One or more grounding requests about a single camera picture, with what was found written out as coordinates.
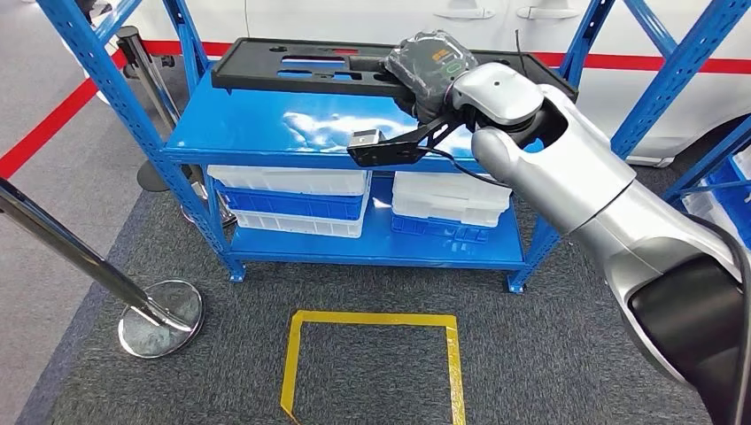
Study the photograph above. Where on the black plastic plate frame part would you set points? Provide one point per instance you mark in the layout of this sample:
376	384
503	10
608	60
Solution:
252	76

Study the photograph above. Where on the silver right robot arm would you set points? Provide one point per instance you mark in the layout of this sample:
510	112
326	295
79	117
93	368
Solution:
575	176

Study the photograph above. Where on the blue metal shelf rack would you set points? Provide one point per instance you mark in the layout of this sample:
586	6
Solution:
234	126

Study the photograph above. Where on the blue plastic bin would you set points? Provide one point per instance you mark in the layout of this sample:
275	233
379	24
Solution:
293	205
736	199
434	230

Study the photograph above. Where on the white car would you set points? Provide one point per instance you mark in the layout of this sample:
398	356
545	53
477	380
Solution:
352	17

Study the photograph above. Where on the thin black pole stand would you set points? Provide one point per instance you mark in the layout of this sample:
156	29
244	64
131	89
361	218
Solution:
154	179

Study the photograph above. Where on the red barrier belt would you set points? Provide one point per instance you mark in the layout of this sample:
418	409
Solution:
645	61
47	126

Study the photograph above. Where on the blue metal rack with casters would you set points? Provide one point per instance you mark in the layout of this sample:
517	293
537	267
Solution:
704	167

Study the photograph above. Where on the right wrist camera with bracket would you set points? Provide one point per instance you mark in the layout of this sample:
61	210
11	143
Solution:
381	155

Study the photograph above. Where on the chrome stanchion post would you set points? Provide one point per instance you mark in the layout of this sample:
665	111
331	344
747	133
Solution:
64	249
147	76

